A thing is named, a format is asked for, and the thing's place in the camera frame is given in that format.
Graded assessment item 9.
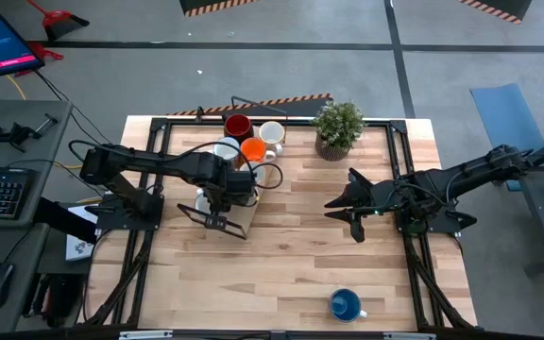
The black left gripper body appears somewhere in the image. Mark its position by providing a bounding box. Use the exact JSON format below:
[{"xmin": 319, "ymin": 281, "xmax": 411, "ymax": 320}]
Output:
[{"xmin": 208, "ymin": 184, "xmax": 258, "ymax": 214}]

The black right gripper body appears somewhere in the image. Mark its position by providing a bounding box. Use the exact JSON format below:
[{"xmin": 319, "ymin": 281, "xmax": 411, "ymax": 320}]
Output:
[{"xmin": 368, "ymin": 178, "xmax": 415, "ymax": 226}]

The orange and white mug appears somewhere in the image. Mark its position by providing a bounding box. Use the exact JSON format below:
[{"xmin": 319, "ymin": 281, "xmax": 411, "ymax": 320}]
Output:
[{"xmin": 240, "ymin": 137, "xmax": 278, "ymax": 164}]

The brown floral pattern mug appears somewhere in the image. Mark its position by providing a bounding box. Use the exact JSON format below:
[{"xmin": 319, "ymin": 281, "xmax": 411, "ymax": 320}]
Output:
[{"xmin": 258, "ymin": 120, "xmax": 286, "ymax": 156}]

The plain blue mug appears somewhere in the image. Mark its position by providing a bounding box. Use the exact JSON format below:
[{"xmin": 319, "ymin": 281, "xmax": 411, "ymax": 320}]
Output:
[{"xmin": 329, "ymin": 287, "xmax": 369, "ymax": 324}]

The green plant ribbed pot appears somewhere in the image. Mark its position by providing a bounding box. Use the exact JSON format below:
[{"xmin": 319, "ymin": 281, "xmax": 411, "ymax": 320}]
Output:
[{"xmin": 310, "ymin": 101, "xmax": 366, "ymax": 162}]

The black hazard striped block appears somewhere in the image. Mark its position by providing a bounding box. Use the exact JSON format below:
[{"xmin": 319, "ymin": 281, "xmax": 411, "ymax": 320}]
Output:
[
  {"xmin": 178, "ymin": 0, "xmax": 260, "ymax": 19},
  {"xmin": 458, "ymin": 0, "xmax": 534, "ymax": 25},
  {"xmin": 165, "ymin": 92, "xmax": 334, "ymax": 118}
]

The white cardboard box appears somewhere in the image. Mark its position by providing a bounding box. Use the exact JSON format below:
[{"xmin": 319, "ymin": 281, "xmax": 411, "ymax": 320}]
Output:
[{"xmin": 65, "ymin": 205, "xmax": 99, "ymax": 264}]

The blue floor mat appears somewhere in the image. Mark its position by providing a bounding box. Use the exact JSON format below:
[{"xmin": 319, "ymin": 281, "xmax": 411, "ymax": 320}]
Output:
[{"xmin": 468, "ymin": 82, "xmax": 544, "ymax": 193}]

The black bar shaped object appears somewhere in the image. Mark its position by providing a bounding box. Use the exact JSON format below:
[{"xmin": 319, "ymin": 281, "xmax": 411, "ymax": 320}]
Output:
[{"xmin": 32, "ymin": 196, "xmax": 99, "ymax": 246}]

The black clamp tool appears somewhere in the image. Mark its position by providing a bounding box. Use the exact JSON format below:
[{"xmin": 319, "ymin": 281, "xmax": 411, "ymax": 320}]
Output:
[{"xmin": 0, "ymin": 112, "xmax": 60, "ymax": 153}]

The red plastic object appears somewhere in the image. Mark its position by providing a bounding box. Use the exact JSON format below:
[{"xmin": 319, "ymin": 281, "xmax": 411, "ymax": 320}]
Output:
[{"xmin": 14, "ymin": 41, "xmax": 64, "ymax": 77}]

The wooden shelf black metal frame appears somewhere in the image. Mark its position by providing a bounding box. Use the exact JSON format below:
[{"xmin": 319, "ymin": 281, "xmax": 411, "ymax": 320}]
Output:
[{"xmin": 177, "ymin": 93, "xmax": 290, "ymax": 241}]

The black metal rig frame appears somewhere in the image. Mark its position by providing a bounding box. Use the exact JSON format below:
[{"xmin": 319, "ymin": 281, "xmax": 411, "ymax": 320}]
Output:
[{"xmin": 82, "ymin": 115, "xmax": 479, "ymax": 340}]

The silver metal bracket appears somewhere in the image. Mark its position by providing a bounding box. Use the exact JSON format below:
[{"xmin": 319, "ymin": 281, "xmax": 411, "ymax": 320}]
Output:
[
  {"xmin": 382, "ymin": 331, "xmax": 437, "ymax": 340},
  {"xmin": 118, "ymin": 330, "xmax": 174, "ymax": 340}
]

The red handled black dustpan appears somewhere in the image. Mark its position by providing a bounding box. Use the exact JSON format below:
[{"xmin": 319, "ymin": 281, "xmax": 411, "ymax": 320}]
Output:
[{"xmin": 25, "ymin": 0, "xmax": 91, "ymax": 42}]

